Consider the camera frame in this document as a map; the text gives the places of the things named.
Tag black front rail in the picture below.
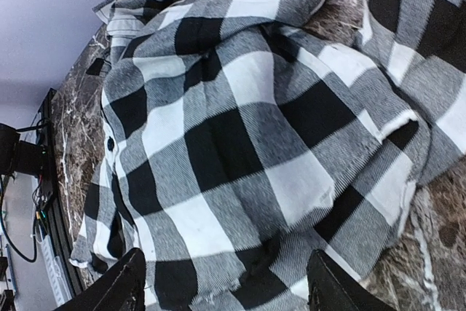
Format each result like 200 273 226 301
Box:
36 88 84 297

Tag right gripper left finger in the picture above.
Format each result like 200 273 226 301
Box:
60 248 146 311

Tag black white plaid shirt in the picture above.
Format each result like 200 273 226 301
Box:
70 0 465 310

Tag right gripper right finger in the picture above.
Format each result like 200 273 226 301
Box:
307 250 394 311

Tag white slotted cable duct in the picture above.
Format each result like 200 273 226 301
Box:
39 235 73 307

